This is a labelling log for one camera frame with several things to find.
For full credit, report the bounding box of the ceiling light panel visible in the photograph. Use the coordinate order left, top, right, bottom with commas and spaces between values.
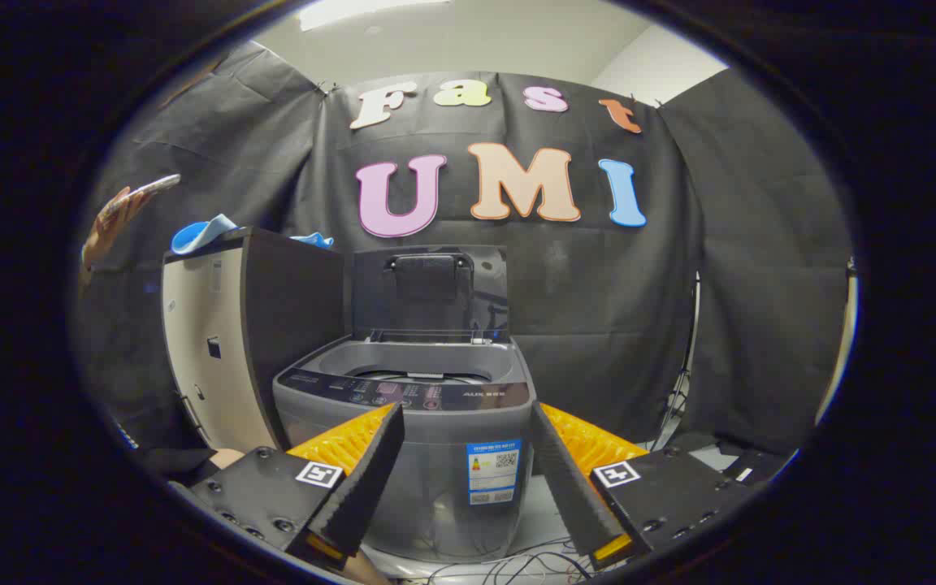
297, 0, 453, 32

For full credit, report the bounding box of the grey washing machine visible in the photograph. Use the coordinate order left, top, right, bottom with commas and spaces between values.
273, 335, 538, 563

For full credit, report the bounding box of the smartphone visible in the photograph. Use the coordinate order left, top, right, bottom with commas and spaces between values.
123, 174, 182, 201

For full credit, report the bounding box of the beige and black cabinet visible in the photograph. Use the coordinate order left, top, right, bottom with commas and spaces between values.
161, 227, 347, 453

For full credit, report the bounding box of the white pole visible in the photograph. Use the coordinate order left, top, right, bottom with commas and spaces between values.
816, 258, 858, 425

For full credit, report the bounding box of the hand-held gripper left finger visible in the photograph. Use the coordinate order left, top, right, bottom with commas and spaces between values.
190, 404, 405, 570

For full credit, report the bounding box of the black backdrop cloth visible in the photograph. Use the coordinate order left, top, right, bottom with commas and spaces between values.
78, 41, 855, 456

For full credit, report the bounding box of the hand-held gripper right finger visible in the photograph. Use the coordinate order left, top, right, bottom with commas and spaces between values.
530, 401, 749, 570

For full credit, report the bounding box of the blue garment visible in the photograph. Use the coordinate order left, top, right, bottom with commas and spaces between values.
171, 214, 335, 255

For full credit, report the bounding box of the tangle of floor cables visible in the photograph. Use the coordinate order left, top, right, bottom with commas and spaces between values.
427, 538, 599, 585

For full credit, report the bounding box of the black box on floor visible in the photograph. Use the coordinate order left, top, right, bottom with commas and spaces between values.
663, 435, 792, 488

